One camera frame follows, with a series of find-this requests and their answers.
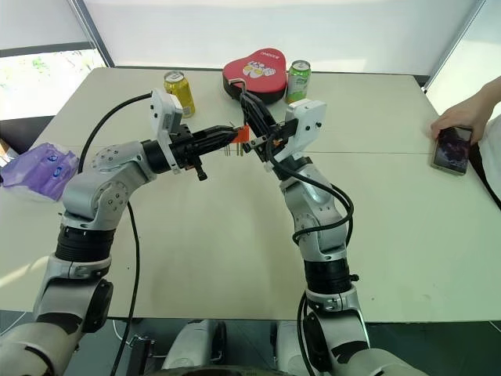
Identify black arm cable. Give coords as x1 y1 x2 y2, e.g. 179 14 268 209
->
262 135 355 376
77 92 154 376

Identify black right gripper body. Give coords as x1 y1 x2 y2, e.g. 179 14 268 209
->
243 121 297 158

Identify small black box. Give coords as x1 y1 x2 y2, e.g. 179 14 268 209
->
128 334 157 376

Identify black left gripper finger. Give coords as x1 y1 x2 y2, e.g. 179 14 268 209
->
192 125 238 143
195 132 240 155

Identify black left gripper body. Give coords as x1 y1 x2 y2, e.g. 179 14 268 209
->
171 124 208 183

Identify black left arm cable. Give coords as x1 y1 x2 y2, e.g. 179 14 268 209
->
77 92 154 376

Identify dark window frame post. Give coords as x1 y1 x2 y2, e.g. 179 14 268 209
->
65 0 116 68

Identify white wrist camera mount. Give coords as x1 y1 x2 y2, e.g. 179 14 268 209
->
284 99 327 161
150 88 185 174

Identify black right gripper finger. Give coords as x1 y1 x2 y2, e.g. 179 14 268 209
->
250 95 279 132
239 92 268 139

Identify person's bare hand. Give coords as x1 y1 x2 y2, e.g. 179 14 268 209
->
429 100 491 146

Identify person's white shirt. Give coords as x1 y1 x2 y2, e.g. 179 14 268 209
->
468 116 501 211

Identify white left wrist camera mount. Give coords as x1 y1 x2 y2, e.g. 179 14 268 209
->
150 88 185 174

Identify thin white cable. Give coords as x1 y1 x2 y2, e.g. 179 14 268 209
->
111 318 127 344

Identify red hex key holder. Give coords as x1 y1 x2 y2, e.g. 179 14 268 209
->
223 123 251 158

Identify black smartphone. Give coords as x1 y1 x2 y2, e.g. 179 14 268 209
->
431 126 474 177

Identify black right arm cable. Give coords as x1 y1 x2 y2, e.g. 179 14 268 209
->
262 135 355 376

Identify yellow drink can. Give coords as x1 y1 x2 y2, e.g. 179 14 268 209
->
163 70 196 119

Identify red heart-shaped case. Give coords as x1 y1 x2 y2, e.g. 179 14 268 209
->
222 49 290 107

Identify purple tissue pack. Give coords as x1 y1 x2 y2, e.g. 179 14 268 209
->
0 141 81 204

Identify green drink can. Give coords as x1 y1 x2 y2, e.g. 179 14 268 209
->
285 60 312 105

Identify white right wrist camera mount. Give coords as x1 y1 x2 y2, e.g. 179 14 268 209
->
284 99 327 161

